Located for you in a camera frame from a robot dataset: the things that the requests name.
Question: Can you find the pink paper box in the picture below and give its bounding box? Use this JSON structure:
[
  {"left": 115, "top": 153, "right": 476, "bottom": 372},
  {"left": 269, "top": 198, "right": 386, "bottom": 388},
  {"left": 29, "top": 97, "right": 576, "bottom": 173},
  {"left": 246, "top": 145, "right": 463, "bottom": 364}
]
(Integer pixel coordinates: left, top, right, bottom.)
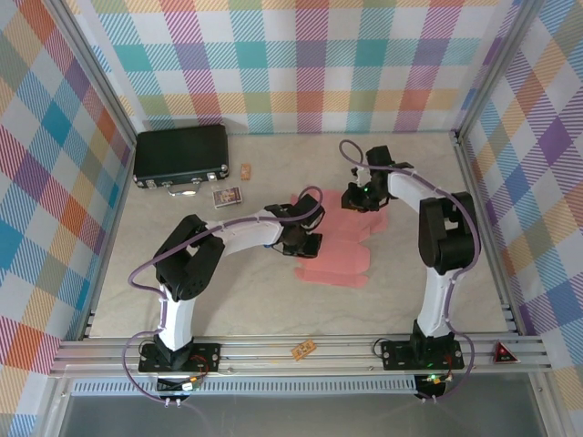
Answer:
[{"left": 290, "top": 185, "right": 389, "bottom": 289}]

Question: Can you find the small picture card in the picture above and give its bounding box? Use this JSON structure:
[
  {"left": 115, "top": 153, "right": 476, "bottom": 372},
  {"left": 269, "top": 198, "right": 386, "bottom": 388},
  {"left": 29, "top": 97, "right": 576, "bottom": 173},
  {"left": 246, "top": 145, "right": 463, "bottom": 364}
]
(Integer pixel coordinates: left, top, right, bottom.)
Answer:
[{"left": 212, "top": 187, "right": 244, "bottom": 209}]

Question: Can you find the orange tag with squares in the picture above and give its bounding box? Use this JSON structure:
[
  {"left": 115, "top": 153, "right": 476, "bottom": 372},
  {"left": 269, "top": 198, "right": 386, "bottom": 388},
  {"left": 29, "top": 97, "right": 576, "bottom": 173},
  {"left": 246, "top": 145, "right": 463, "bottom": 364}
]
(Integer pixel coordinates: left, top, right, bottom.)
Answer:
[{"left": 291, "top": 340, "right": 318, "bottom": 363}]

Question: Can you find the grey metal panel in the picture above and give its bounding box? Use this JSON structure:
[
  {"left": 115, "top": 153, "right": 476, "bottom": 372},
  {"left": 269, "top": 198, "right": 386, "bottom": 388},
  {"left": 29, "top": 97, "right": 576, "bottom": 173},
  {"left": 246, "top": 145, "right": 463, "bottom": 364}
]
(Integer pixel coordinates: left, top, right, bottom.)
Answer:
[{"left": 43, "top": 377, "right": 564, "bottom": 437}]

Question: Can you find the small black electronics board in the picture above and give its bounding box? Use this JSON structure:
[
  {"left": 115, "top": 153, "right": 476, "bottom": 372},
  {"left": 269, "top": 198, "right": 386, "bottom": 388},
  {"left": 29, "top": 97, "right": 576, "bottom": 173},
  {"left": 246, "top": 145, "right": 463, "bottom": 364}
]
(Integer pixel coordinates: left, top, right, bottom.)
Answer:
[
  {"left": 416, "top": 373, "right": 450, "bottom": 397},
  {"left": 157, "top": 376, "right": 201, "bottom": 393}
]

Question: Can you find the red warning triangle sticker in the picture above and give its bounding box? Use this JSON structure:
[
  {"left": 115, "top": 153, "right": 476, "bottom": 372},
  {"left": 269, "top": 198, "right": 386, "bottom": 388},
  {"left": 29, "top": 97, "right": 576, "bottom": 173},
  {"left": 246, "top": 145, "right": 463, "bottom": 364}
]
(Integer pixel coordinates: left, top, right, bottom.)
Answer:
[{"left": 490, "top": 340, "right": 520, "bottom": 365}]

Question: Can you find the aluminium side rail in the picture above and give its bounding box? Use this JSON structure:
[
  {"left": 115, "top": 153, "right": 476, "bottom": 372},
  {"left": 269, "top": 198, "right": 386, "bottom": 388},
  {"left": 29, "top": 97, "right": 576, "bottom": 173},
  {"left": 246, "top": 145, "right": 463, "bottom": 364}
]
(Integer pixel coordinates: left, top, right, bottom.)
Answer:
[
  {"left": 453, "top": 131, "right": 523, "bottom": 336},
  {"left": 79, "top": 136, "right": 140, "bottom": 340}
]

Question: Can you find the aluminium front frame rail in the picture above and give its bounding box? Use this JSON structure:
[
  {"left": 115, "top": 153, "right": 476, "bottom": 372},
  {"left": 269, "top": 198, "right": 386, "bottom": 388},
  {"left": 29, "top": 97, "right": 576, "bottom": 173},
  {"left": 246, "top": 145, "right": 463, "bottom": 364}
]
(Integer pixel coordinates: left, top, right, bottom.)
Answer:
[{"left": 49, "top": 334, "right": 555, "bottom": 377}]

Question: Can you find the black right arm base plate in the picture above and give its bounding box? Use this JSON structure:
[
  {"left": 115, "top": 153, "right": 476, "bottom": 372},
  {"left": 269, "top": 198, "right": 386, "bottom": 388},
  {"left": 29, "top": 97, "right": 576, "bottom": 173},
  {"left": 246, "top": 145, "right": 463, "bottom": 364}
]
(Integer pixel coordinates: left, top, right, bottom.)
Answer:
[{"left": 380, "top": 339, "right": 465, "bottom": 371}]

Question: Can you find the black briefcase with metal handle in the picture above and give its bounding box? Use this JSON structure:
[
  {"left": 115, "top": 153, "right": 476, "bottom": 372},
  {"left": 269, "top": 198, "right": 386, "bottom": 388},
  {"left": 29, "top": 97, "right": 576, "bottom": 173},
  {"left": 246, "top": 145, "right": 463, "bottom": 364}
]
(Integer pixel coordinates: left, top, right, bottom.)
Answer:
[{"left": 132, "top": 124, "right": 230, "bottom": 198}]

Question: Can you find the grey slotted cable duct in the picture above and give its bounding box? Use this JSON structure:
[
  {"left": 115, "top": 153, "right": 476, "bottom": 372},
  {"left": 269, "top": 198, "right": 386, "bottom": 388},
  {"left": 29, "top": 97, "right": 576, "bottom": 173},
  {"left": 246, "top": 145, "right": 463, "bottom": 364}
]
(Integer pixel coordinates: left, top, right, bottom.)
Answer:
[{"left": 70, "top": 375, "right": 419, "bottom": 397}]

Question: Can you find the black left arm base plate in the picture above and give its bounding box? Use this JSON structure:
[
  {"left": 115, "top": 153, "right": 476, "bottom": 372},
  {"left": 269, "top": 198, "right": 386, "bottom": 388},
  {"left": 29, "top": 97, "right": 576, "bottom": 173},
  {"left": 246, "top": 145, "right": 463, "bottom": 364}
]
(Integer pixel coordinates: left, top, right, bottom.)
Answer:
[{"left": 138, "top": 340, "right": 223, "bottom": 375}]

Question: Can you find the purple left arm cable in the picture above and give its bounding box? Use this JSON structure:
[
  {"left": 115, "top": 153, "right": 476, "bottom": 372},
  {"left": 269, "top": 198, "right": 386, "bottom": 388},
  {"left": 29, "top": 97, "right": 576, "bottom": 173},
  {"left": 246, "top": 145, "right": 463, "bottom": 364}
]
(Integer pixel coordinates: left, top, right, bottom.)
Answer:
[{"left": 122, "top": 207, "right": 320, "bottom": 409}]

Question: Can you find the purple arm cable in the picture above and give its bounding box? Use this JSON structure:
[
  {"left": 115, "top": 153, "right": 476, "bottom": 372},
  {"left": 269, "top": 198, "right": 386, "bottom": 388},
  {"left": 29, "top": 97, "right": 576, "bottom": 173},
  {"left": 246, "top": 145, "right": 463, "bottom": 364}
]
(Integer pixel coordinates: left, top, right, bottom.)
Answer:
[
  {"left": 122, "top": 207, "right": 320, "bottom": 409},
  {"left": 339, "top": 139, "right": 482, "bottom": 404}
]

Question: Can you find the aluminium frame post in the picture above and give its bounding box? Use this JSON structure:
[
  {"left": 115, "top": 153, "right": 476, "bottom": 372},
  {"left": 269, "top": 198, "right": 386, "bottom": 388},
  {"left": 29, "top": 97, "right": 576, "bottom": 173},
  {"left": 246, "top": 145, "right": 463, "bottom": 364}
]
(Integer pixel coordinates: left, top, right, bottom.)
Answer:
[
  {"left": 455, "top": 0, "right": 547, "bottom": 137},
  {"left": 45, "top": 0, "right": 140, "bottom": 151}
]

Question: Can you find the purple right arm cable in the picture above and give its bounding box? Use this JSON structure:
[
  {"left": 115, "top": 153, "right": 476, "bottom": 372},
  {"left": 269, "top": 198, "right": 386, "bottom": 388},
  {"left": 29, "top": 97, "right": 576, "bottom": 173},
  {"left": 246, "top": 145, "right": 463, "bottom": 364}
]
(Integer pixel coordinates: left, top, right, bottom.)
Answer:
[{"left": 339, "top": 139, "right": 482, "bottom": 404}]

